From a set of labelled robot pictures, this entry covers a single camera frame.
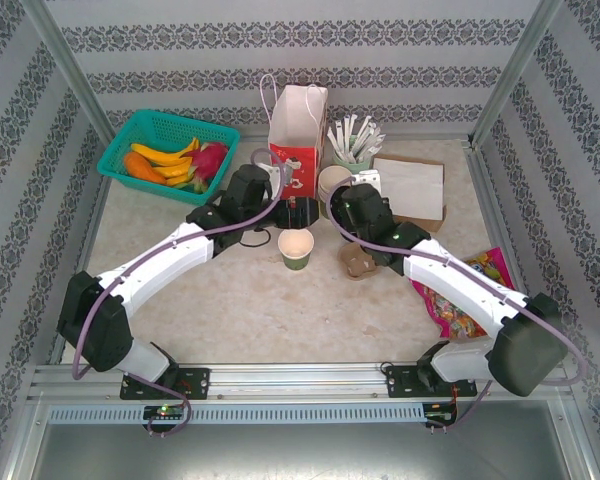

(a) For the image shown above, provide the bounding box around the white paper napkin stack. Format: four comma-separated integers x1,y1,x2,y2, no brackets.
372,157,445,221

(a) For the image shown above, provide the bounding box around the brown cardboard cup holder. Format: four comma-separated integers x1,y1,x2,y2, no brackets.
338,242,381,280

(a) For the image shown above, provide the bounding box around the brown cardboard napkin box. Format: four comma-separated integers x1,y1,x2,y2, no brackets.
371,153,449,234

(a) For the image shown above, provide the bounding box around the red and white paper bag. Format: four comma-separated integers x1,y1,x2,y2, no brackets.
259,73,330,214

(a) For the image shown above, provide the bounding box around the green paper cup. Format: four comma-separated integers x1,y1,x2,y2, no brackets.
277,228,315,273

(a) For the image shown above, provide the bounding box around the stack of paper cups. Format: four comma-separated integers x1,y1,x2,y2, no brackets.
317,165,354,221

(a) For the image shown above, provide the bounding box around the pink toy dragon fruit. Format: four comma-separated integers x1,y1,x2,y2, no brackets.
182,141,230,195

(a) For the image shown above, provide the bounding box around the pale green mug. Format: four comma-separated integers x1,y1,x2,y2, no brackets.
332,149,374,177

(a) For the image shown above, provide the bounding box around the yellow toy banana bunch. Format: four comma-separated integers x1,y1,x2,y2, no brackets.
130,137,201,189

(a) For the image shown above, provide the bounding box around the teal plastic basket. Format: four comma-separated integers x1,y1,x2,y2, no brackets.
96,109,242,206

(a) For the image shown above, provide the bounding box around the orange toy mango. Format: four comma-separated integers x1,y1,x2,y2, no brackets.
123,151,167,185

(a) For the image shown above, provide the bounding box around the colourful candy bag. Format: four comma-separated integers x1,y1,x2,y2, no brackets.
410,247,516,341

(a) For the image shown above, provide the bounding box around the small controller circuit board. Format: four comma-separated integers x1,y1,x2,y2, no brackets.
143,404,186,420
423,402,459,426

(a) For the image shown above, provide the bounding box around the grey metal panel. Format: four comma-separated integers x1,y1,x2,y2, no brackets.
29,399,589,480

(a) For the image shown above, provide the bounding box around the thin black camera cable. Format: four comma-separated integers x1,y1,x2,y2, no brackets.
237,227,274,250

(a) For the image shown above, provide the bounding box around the aluminium side rail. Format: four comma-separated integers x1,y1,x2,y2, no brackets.
49,144,112,366
462,139,549,361

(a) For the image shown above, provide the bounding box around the long aluminium base rail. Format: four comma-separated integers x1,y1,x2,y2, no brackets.
27,362,574,401

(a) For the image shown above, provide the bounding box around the aluminium frame post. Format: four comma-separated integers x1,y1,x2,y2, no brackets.
19,0,116,146
468,0,565,149

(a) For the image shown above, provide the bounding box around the slotted grey cable duct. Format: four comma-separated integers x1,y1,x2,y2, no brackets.
47,402,426,425

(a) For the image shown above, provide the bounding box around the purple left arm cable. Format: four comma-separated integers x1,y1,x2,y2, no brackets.
72,147,289,440

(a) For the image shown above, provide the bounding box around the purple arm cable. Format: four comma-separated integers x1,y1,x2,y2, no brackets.
72,147,289,440
327,174,589,434

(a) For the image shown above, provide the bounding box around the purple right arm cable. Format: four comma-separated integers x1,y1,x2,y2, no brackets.
327,174,589,434

